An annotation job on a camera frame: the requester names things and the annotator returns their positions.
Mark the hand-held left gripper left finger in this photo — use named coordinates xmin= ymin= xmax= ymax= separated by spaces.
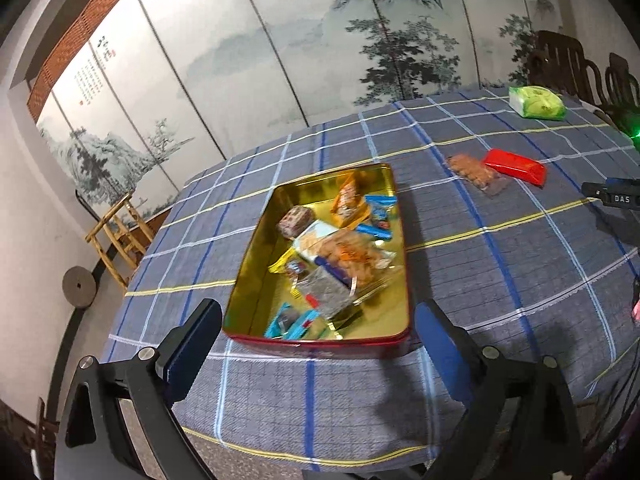
xmin=52 ymin=298 xmax=223 ymax=480

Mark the orange snack packet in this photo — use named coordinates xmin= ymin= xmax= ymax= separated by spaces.
xmin=331 ymin=172 xmax=371 ymax=228

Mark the pale snack packet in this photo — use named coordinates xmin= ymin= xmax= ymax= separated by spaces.
xmin=292 ymin=220 xmax=341 ymax=261

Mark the pink white snack packet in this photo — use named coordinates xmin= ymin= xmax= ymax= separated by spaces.
xmin=276 ymin=206 xmax=316 ymax=238

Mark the yellow snack packet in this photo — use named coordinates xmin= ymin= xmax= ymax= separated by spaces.
xmin=268 ymin=250 xmax=313 ymax=281

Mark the blue checked tablecloth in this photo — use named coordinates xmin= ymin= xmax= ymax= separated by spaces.
xmin=102 ymin=87 xmax=640 ymax=471

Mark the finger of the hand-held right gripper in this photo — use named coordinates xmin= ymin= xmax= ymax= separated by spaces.
xmin=581 ymin=179 xmax=612 ymax=203

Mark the brown cookie packet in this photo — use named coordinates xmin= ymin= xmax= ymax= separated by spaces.
xmin=315 ymin=230 xmax=401 ymax=283
xmin=445 ymin=154 xmax=512 ymax=196

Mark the dark wooden chair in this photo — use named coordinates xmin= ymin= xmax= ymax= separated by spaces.
xmin=30 ymin=397 xmax=61 ymax=466
xmin=602 ymin=52 xmax=640 ymax=126
xmin=527 ymin=30 xmax=606 ymax=106

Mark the blue candy packet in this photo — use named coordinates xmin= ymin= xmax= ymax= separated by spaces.
xmin=264 ymin=302 xmax=321 ymax=341
xmin=364 ymin=194 xmax=398 ymax=221
xmin=356 ymin=220 xmax=393 ymax=241

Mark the bamboo chair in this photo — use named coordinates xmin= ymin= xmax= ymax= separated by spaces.
xmin=85 ymin=192 xmax=156 ymax=293

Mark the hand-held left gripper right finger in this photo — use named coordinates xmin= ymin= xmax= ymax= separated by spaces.
xmin=414 ymin=299 xmax=586 ymax=480

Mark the green snack bag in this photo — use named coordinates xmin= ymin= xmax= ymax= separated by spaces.
xmin=508 ymin=85 xmax=567 ymax=121

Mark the clear dark snack packet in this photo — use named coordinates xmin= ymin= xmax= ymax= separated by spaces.
xmin=295 ymin=265 xmax=366 ymax=321

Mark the round stone disc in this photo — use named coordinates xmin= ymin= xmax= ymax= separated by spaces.
xmin=62 ymin=267 xmax=98 ymax=308

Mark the painted folding screen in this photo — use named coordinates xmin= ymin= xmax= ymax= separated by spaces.
xmin=37 ymin=0 xmax=576 ymax=211

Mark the red snack packet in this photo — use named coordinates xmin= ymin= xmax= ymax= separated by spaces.
xmin=482 ymin=148 xmax=547 ymax=188

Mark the gold rectangular tin box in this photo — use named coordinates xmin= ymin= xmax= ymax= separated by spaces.
xmin=221 ymin=162 xmax=412 ymax=360

